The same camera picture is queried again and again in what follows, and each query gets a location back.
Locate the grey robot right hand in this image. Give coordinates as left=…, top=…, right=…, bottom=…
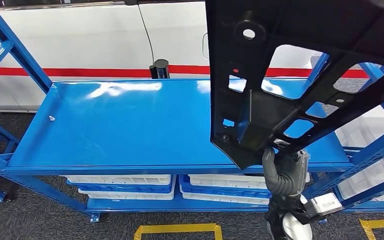
left=262, top=147, right=311, bottom=198

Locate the long black plastic panel part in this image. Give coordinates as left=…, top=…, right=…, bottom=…
left=205, top=0, right=384, bottom=171

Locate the blue steel shelf rack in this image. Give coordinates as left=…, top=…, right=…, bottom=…
left=331, top=61, right=384, bottom=213
left=0, top=0, right=384, bottom=223
left=0, top=111, right=21, bottom=204

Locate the blue plastic bin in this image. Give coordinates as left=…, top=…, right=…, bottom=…
left=66, top=178, right=175, bottom=195
left=178, top=174, right=273, bottom=200

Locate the white car with red stripe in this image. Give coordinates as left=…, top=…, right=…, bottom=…
left=0, top=0, right=372, bottom=114

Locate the black cylinder post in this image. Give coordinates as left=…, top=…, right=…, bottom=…
left=149, top=58, right=171, bottom=80

